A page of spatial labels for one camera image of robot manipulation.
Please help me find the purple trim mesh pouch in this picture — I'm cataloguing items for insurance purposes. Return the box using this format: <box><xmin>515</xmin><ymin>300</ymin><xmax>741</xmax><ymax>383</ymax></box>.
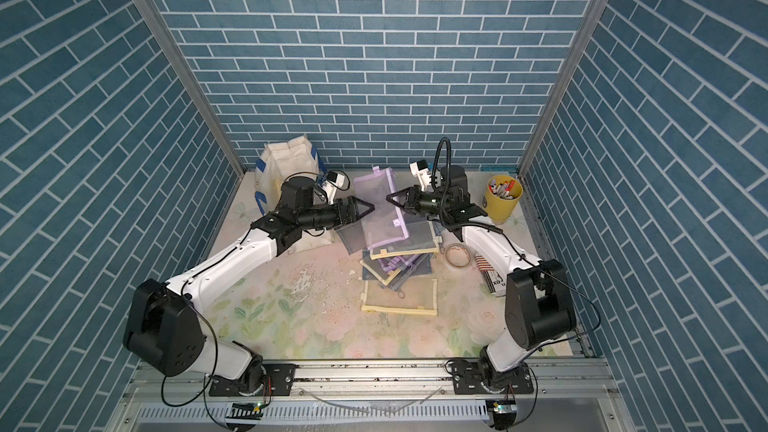
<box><xmin>353</xmin><ymin>166</ymin><xmax>409</xmax><ymax>250</ymax></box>

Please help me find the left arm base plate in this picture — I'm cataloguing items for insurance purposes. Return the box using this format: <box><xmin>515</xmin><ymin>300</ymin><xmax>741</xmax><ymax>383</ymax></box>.
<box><xmin>209</xmin><ymin>362</ymin><xmax>297</xmax><ymax>398</ymax></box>

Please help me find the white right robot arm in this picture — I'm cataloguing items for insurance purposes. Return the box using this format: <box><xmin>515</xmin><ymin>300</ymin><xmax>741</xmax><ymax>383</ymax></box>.
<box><xmin>386</xmin><ymin>160</ymin><xmax>577</xmax><ymax>373</ymax></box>

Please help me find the yellow trim mesh pouch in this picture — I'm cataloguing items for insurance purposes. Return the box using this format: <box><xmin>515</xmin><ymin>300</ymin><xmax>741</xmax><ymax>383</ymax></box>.
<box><xmin>361</xmin><ymin>277</ymin><xmax>438</xmax><ymax>317</ymax></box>
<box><xmin>369</xmin><ymin>221</ymin><xmax>442</xmax><ymax>259</ymax></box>

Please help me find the yellow trim mesh pouch top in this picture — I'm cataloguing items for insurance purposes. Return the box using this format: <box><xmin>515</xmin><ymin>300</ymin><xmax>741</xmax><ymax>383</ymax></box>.
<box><xmin>369</xmin><ymin>221</ymin><xmax>442</xmax><ymax>259</ymax></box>

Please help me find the grey blue zipper pouch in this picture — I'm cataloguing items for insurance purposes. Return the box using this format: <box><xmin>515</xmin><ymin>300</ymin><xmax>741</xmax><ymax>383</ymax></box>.
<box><xmin>335</xmin><ymin>222</ymin><xmax>367</xmax><ymax>255</ymax></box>

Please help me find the white canvas tote bag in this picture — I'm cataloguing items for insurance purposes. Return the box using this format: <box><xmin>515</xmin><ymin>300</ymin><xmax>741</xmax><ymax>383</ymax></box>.
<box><xmin>254</xmin><ymin>135</ymin><xmax>326</xmax><ymax>215</ymax></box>

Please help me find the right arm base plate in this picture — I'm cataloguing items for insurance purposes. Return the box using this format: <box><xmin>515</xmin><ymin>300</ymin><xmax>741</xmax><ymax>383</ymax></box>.
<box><xmin>443</xmin><ymin>358</ymin><xmax>534</xmax><ymax>395</ymax></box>

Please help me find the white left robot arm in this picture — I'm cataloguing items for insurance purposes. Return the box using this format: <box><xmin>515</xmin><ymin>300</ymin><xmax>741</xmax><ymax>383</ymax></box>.
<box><xmin>123</xmin><ymin>177</ymin><xmax>375</xmax><ymax>395</ymax></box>

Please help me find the striped flag drink can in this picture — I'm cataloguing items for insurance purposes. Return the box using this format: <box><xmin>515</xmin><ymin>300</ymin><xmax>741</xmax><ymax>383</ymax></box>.
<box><xmin>474</xmin><ymin>253</ymin><xmax>506</xmax><ymax>297</ymax></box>

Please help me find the yellow cup with markers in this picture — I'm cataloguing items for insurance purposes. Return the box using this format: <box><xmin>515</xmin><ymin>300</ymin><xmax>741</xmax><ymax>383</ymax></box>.
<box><xmin>482</xmin><ymin>175</ymin><xmax>523</xmax><ymax>224</ymax></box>

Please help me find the yellow trim mesh pouch front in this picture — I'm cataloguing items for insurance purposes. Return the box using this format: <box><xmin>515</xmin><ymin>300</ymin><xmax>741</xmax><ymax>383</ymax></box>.
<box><xmin>361</xmin><ymin>277</ymin><xmax>438</xmax><ymax>317</ymax></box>

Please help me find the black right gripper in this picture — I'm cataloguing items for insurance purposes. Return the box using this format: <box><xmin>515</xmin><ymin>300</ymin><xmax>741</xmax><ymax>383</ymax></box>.
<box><xmin>388</xmin><ymin>189</ymin><xmax>451</xmax><ymax>221</ymax></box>

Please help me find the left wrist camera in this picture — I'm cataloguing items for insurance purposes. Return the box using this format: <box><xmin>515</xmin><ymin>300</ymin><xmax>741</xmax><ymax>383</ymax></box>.
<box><xmin>322</xmin><ymin>170</ymin><xmax>350</xmax><ymax>192</ymax></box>

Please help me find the aluminium front rail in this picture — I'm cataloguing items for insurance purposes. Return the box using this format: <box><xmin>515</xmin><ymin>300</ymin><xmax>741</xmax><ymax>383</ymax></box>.
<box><xmin>122</xmin><ymin>358</ymin><xmax>619</xmax><ymax>406</ymax></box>

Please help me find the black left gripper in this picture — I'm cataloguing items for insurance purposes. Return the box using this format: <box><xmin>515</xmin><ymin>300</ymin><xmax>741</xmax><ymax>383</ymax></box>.
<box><xmin>296</xmin><ymin>196</ymin><xmax>373</xmax><ymax>232</ymax></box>

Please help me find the roll of clear tape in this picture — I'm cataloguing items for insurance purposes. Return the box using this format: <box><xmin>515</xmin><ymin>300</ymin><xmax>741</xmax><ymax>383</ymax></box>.
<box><xmin>443</xmin><ymin>243</ymin><xmax>473</xmax><ymax>269</ymax></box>

